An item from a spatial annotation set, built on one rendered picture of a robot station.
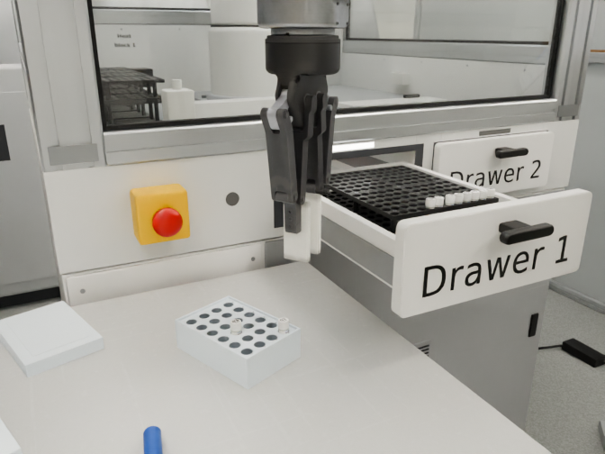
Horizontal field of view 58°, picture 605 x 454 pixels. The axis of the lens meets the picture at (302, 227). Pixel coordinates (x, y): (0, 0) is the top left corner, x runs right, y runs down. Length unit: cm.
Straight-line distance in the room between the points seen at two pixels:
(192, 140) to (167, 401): 38
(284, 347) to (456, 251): 22
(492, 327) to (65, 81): 98
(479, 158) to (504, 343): 48
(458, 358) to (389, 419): 72
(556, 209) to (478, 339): 61
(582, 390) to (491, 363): 78
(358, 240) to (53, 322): 39
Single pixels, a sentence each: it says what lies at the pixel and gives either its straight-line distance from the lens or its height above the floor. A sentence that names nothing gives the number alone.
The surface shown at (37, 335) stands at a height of 78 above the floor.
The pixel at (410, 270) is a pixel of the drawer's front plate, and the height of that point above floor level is 88.
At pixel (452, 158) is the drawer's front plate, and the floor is 90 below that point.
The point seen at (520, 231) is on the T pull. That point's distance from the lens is 64.
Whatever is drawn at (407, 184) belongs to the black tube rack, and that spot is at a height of 90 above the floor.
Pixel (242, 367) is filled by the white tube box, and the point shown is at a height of 78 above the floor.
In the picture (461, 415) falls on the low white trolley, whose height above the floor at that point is 76.
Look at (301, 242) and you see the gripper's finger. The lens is 59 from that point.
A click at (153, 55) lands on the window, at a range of 80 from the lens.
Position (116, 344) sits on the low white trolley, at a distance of 71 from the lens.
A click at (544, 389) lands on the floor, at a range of 205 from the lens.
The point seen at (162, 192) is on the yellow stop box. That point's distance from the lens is 77.
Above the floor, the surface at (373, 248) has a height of 87.
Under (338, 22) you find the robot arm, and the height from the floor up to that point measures 112.
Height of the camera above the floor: 112
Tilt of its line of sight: 20 degrees down
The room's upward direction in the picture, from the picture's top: straight up
